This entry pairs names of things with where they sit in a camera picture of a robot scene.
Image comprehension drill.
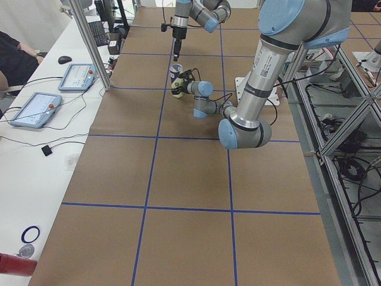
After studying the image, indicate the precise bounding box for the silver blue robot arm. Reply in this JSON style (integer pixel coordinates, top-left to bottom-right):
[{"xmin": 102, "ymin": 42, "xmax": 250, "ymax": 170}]
[
  {"xmin": 169, "ymin": 0, "xmax": 231, "ymax": 62},
  {"xmin": 218, "ymin": 0, "xmax": 352, "ymax": 150}
]

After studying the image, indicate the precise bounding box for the black computer mouse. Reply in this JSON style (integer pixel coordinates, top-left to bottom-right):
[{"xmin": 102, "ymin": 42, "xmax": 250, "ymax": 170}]
[{"xmin": 58, "ymin": 55, "xmax": 72, "ymax": 64}]

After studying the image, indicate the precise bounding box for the person in black shirt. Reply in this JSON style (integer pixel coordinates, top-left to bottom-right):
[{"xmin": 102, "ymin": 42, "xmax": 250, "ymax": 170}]
[{"xmin": 1, "ymin": 32, "xmax": 44, "ymax": 91}]

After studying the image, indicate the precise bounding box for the black computer monitor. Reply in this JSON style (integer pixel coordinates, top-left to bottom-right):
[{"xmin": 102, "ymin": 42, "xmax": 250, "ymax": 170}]
[{"xmin": 94, "ymin": 0, "xmax": 132, "ymax": 33}]

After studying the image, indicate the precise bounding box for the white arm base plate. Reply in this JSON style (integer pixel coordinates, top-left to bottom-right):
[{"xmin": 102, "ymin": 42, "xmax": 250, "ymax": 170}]
[{"xmin": 235, "ymin": 77, "xmax": 280, "ymax": 106}]

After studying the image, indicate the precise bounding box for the white blue ball can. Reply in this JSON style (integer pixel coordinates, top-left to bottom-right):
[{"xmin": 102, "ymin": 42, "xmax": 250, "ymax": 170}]
[{"xmin": 169, "ymin": 63, "xmax": 184, "ymax": 98}]

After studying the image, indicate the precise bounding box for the black box with label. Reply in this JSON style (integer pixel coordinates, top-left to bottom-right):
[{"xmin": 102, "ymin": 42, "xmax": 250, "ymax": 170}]
[{"xmin": 108, "ymin": 33, "xmax": 121, "ymax": 55}]

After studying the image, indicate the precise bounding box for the blue tape roll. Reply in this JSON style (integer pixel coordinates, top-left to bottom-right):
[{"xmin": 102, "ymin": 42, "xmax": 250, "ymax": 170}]
[{"xmin": 20, "ymin": 225, "xmax": 41, "ymax": 244}]

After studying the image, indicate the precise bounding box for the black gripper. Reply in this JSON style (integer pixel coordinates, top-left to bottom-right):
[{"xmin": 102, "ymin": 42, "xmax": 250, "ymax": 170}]
[
  {"xmin": 171, "ymin": 69, "xmax": 194, "ymax": 96},
  {"xmin": 172, "ymin": 26, "xmax": 186, "ymax": 61}
]

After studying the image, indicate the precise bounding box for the small black square puck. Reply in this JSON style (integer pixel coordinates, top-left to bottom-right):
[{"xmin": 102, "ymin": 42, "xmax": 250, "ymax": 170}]
[{"xmin": 41, "ymin": 145, "xmax": 52, "ymax": 157}]

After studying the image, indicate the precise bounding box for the red cylinder bottle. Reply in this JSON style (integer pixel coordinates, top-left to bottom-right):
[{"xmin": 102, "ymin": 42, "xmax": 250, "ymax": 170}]
[{"xmin": 0, "ymin": 253, "xmax": 38, "ymax": 276}]

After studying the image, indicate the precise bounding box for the black keyboard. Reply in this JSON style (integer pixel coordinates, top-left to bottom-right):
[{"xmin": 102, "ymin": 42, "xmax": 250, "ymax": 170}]
[{"xmin": 88, "ymin": 21, "xmax": 108, "ymax": 46}]

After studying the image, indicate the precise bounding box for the near teach pendant tablet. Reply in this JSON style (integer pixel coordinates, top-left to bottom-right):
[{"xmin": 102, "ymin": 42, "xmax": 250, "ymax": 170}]
[{"xmin": 10, "ymin": 92, "xmax": 62, "ymax": 129}]

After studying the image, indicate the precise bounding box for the aluminium side rack frame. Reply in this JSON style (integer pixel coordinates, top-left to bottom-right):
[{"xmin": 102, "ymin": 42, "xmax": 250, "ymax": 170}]
[{"xmin": 283, "ymin": 38, "xmax": 380, "ymax": 285}]

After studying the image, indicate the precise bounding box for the aluminium frame post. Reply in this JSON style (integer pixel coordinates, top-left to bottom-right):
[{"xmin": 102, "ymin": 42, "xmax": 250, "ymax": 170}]
[{"xmin": 68, "ymin": 0, "xmax": 111, "ymax": 91}]

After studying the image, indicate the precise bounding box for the far teach pendant tablet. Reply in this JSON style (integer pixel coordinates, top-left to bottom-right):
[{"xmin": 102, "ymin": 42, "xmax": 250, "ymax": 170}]
[{"xmin": 58, "ymin": 64, "xmax": 96, "ymax": 92}]

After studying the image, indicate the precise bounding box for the teach pendant tablet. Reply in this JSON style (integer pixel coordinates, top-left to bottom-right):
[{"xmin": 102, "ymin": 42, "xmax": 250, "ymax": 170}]
[
  {"xmin": 58, "ymin": 64, "xmax": 96, "ymax": 92},
  {"xmin": 10, "ymin": 92, "xmax": 62, "ymax": 129}
]

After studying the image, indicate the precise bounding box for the silver round lid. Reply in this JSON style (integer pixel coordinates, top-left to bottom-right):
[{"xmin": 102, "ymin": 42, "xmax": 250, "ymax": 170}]
[{"xmin": 17, "ymin": 244, "xmax": 35, "ymax": 259}]

